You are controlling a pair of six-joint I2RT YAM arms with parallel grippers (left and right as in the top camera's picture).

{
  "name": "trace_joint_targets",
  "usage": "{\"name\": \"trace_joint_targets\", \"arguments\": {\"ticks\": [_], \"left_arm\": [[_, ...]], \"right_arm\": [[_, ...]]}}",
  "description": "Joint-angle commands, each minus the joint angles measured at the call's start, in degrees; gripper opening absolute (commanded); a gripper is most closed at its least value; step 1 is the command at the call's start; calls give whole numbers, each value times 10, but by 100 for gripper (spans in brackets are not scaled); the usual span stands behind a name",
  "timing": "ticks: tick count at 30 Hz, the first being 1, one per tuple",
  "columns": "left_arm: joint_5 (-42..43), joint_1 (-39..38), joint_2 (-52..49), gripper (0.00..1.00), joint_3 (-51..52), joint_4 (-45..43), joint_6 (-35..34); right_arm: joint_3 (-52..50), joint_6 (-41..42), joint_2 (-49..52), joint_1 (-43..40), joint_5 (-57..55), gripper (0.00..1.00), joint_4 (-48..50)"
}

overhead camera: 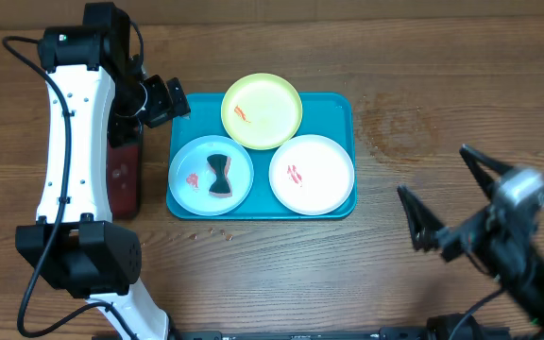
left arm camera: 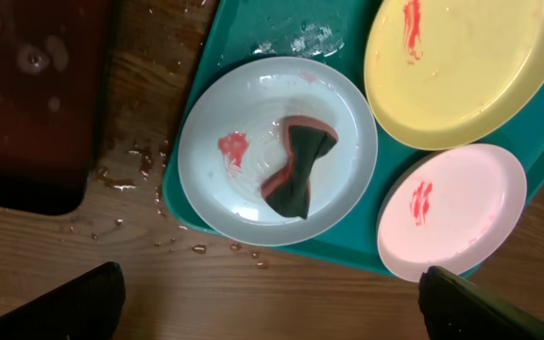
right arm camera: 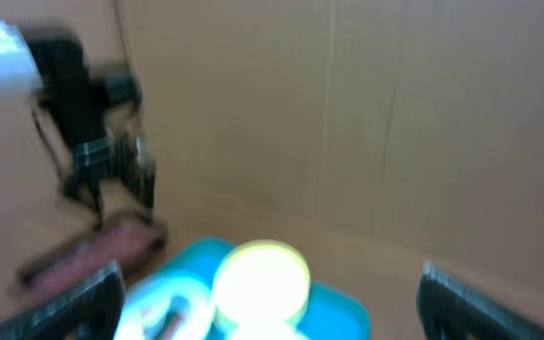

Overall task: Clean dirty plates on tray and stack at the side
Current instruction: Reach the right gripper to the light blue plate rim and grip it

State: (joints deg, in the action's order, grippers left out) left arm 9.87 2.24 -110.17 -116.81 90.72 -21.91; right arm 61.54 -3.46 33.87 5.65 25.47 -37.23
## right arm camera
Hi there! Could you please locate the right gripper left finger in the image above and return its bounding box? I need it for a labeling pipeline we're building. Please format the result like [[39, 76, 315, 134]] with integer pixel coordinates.
[[0, 262, 126, 340]]

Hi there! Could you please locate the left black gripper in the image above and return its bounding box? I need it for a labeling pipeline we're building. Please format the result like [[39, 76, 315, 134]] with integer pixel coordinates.
[[59, 70, 158, 199]]

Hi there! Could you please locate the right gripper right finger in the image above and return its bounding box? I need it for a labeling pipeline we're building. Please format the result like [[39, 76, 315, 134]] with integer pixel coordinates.
[[416, 262, 544, 340]]

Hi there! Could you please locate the light blue plastic plate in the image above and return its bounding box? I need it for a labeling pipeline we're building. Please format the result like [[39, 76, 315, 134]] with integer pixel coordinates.
[[113, 271, 214, 340]]

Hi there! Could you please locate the yellow-green plastic plate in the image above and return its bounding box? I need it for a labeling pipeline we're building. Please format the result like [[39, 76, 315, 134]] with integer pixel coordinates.
[[212, 239, 312, 332]]

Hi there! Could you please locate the white plastic plate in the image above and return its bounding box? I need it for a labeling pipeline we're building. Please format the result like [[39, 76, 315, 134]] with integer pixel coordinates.
[[226, 324, 310, 340]]

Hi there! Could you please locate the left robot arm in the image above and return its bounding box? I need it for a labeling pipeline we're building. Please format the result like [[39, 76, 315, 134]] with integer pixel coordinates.
[[0, 21, 156, 206]]

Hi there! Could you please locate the black and red tray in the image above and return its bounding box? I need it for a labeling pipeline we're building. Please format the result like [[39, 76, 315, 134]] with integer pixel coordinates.
[[17, 210, 168, 299]]

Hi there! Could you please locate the teal plastic serving tray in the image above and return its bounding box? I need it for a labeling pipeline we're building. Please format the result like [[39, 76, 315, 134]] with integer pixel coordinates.
[[152, 237, 371, 340]]

